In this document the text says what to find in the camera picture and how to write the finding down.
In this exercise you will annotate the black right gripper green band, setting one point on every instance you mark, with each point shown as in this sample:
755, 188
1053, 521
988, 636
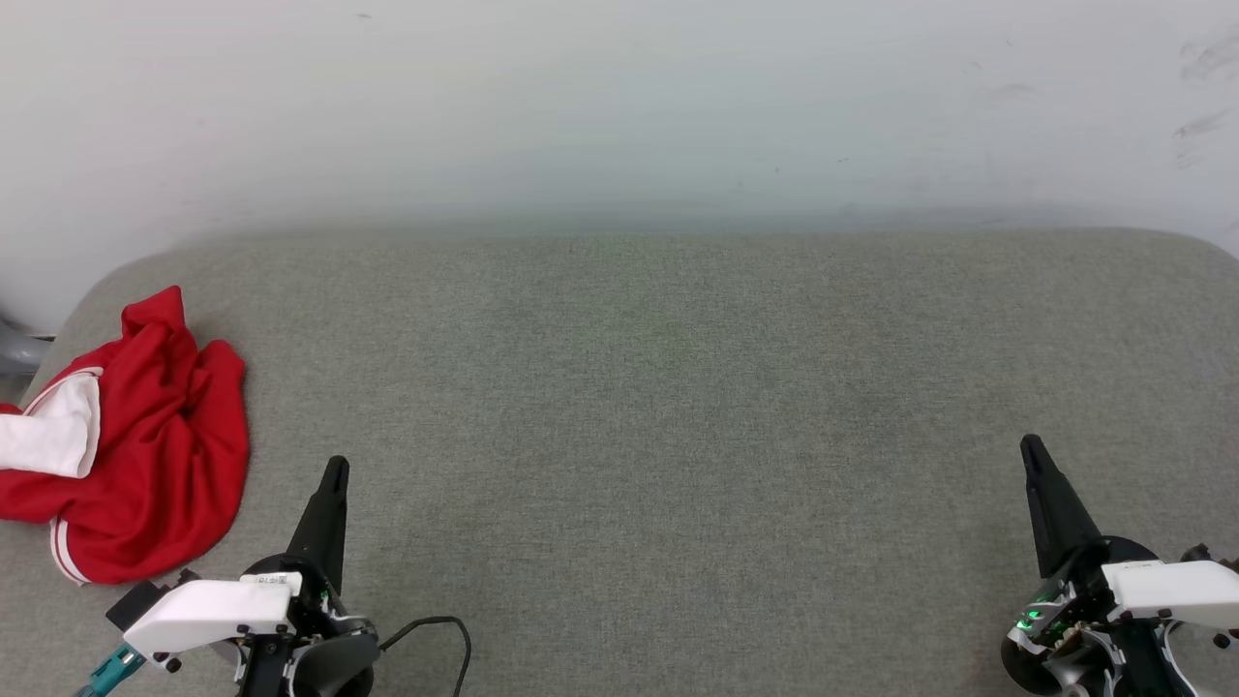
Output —
1060, 605

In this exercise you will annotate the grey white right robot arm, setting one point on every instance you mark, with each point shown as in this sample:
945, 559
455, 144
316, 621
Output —
1026, 673

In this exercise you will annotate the red white basketball jersey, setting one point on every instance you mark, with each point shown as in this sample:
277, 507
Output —
165, 465

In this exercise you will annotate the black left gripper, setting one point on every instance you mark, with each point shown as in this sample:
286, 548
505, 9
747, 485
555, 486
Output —
315, 610

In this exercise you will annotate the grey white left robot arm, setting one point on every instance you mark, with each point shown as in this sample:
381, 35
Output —
334, 668

